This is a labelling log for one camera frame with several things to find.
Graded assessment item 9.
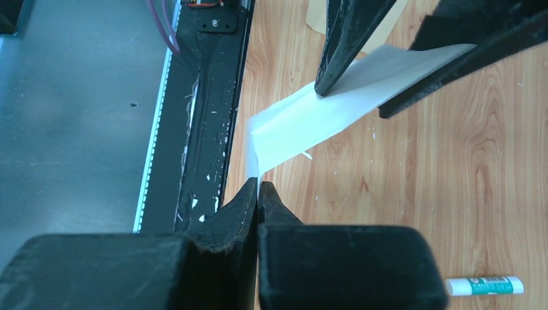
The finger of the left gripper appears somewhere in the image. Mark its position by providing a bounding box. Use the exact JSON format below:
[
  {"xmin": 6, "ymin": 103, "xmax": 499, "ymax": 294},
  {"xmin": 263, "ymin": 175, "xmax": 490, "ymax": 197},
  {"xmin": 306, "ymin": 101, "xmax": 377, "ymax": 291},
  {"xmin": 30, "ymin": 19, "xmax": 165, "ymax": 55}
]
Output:
[
  {"xmin": 379, "ymin": 1, "xmax": 547, "ymax": 119},
  {"xmin": 314, "ymin": 0, "xmax": 396, "ymax": 96}
]

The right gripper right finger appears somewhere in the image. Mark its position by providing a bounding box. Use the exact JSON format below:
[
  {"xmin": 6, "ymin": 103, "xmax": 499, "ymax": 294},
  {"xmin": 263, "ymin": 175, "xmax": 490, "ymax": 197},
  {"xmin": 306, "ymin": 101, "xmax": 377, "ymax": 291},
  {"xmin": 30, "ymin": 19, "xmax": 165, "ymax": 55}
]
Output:
[{"xmin": 257, "ymin": 181, "xmax": 448, "ymax": 309}]

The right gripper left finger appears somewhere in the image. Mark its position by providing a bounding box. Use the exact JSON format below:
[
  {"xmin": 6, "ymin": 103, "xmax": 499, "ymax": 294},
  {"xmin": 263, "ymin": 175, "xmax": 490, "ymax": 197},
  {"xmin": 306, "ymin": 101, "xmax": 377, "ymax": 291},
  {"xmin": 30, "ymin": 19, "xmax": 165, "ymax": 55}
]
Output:
[{"xmin": 1, "ymin": 178, "xmax": 258, "ymax": 309}]

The beige letter paper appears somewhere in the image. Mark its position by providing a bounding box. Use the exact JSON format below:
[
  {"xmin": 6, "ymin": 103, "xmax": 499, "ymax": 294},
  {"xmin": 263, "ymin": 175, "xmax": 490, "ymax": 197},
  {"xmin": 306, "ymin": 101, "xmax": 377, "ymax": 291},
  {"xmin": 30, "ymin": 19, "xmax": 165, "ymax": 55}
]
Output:
[{"xmin": 245, "ymin": 44, "xmax": 474, "ymax": 178}]

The brown paper envelope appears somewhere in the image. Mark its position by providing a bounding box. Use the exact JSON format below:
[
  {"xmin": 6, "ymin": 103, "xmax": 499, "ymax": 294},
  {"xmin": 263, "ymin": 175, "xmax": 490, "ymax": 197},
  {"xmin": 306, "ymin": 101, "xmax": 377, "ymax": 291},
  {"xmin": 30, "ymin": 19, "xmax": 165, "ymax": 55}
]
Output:
[{"xmin": 306, "ymin": 1, "xmax": 408, "ymax": 55}]

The green white glue stick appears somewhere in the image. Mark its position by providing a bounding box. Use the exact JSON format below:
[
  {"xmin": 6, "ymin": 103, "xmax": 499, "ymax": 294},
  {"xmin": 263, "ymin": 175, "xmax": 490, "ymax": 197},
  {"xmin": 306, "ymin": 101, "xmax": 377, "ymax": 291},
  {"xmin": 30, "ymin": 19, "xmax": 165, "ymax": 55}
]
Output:
[{"xmin": 445, "ymin": 276, "xmax": 525, "ymax": 296}]

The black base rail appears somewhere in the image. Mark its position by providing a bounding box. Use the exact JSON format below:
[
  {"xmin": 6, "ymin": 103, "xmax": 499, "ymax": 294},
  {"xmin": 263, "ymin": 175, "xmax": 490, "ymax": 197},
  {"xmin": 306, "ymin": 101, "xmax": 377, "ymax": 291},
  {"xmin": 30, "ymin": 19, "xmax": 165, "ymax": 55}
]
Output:
[{"xmin": 133, "ymin": 1, "xmax": 255, "ymax": 233}]

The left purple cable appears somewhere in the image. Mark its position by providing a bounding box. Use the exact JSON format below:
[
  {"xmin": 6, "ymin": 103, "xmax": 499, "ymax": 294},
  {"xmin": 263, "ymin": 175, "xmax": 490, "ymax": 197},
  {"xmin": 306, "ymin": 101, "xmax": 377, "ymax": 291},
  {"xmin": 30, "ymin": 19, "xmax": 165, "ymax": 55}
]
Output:
[{"xmin": 145, "ymin": 0, "xmax": 182, "ymax": 56}]

